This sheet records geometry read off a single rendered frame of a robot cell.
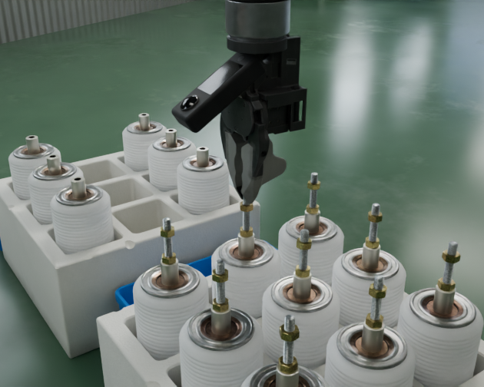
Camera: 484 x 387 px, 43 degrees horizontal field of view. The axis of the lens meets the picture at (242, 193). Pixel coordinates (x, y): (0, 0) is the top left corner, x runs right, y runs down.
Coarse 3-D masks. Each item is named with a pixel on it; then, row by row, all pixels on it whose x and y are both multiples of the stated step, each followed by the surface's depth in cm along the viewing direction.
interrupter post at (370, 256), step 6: (366, 246) 80; (366, 252) 80; (372, 252) 79; (378, 252) 80; (366, 258) 80; (372, 258) 80; (378, 258) 80; (366, 264) 80; (372, 264) 80; (378, 264) 81
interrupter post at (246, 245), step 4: (240, 236) 82; (252, 236) 82; (240, 240) 82; (244, 240) 82; (248, 240) 82; (252, 240) 82; (240, 244) 83; (244, 244) 82; (248, 244) 82; (252, 244) 83; (240, 248) 83; (244, 248) 82; (248, 248) 82; (252, 248) 83; (240, 252) 83; (244, 252) 83; (248, 252) 83; (252, 252) 83; (244, 256) 83; (248, 256) 83
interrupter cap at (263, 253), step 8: (232, 240) 86; (256, 240) 87; (224, 248) 85; (232, 248) 85; (256, 248) 85; (264, 248) 85; (272, 248) 84; (224, 256) 83; (232, 256) 83; (240, 256) 83; (256, 256) 83; (264, 256) 83; (272, 256) 83; (232, 264) 81; (240, 264) 81; (248, 264) 81; (256, 264) 81
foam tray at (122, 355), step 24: (120, 312) 84; (120, 336) 79; (120, 360) 78; (144, 360) 75; (168, 360) 75; (264, 360) 75; (480, 360) 76; (120, 384) 81; (144, 384) 72; (168, 384) 71; (480, 384) 71
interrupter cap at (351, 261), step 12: (348, 252) 84; (360, 252) 84; (384, 252) 84; (348, 264) 81; (360, 264) 81; (384, 264) 81; (396, 264) 81; (360, 276) 78; (372, 276) 78; (384, 276) 78
